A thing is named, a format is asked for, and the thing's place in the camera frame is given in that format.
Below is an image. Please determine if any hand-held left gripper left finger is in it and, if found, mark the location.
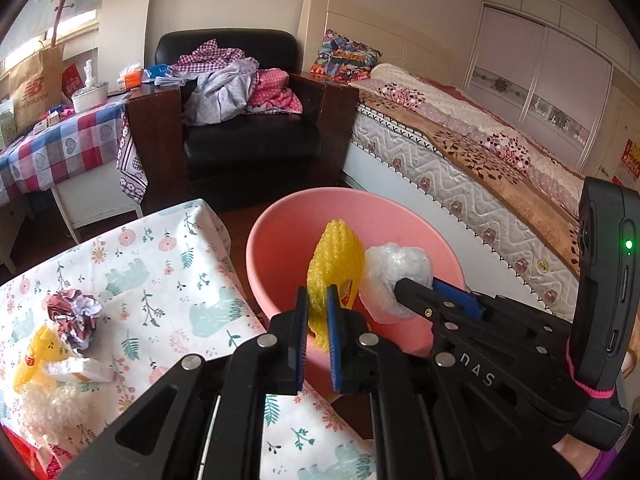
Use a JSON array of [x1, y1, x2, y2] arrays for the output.
[[57, 286, 311, 480]]

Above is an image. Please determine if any white bubble wrap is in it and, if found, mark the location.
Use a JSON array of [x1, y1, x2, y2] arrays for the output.
[[20, 380, 96, 441]]

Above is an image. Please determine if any pink plastic bin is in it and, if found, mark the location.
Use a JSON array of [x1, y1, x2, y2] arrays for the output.
[[245, 187, 463, 376]]

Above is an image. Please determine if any green cardboard box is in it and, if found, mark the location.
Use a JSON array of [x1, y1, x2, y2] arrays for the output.
[[0, 110, 18, 151]]

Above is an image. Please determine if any blue packet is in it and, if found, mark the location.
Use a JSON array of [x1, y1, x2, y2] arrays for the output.
[[142, 63, 173, 83]]

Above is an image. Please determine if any comic print pillow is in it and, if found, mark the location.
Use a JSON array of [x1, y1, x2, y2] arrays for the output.
[[310, 29, 383, 83]]

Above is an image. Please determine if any white table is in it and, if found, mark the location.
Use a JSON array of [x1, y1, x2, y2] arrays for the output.
[[0, 175, 146, 271]]

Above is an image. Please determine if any red packet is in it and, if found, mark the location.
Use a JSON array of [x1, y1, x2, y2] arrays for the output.
[[62, 62, 85, 96]]

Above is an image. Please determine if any red white paper ball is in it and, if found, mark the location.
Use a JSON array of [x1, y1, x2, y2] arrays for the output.
[[42, 289, 108, 351]]

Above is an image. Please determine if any cream wooden bed headboard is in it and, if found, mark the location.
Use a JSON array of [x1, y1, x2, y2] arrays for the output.
[[297, 0, 466, 91]]

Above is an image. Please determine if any plaid heart tablecloth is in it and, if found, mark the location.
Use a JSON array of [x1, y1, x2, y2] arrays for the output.
[[0, 95, 133, 206]]

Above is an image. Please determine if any white paper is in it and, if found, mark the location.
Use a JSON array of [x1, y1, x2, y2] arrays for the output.
[[42, 357, 116, 386]]

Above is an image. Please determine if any dry branch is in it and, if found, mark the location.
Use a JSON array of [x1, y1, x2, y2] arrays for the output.
[[50, 0, 83, 47]]

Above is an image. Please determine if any black leather armchair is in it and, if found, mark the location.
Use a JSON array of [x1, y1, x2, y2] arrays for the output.
[[125, 30, 361, 211]]

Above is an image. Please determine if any red wall calendar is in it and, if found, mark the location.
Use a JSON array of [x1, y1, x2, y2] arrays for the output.
[[612, 140, 640, 191]]

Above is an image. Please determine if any purple checked shirt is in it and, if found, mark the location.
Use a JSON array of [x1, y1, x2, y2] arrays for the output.
[[172, 39, 261, 78]]

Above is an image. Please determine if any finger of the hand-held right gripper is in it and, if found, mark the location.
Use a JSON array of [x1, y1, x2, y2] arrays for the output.
[[432, 279, 551, 326], [394, 279, 501, 357]]

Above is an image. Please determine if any window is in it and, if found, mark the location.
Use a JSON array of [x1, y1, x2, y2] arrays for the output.
[[0, 0, 101, 76]]

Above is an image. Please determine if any brown paper bag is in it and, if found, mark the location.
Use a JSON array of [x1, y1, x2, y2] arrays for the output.
[[7, 42, 66, 128]]

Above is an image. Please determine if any purple floral cloth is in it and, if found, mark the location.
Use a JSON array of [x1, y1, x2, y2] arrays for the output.
[[116, 110, 151, 206]]

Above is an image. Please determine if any grey garment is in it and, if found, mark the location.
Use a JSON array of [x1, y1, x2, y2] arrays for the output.
[[185, 57, 261, 126]]

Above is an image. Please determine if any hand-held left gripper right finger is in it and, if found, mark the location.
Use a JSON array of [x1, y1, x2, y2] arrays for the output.
[[326, 284, 581, 480]]

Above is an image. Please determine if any white pink wardrobe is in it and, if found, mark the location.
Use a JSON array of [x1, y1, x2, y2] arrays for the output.
[[462, 0, 640, 181]]

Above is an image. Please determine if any orange tissue box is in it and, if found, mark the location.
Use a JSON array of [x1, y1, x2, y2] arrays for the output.
[[115, 62, 146, 92]]

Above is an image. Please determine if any clear plastic wrap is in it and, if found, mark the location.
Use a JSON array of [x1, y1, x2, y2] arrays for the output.
[[359, 242, 435, 323]]

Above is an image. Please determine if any pink dotted garment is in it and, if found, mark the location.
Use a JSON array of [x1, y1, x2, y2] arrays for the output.
[[247, 67, 305, 115]]

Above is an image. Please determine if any white bowl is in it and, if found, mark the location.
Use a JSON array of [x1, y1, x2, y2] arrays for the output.
[[71, 82, 110, 113]]

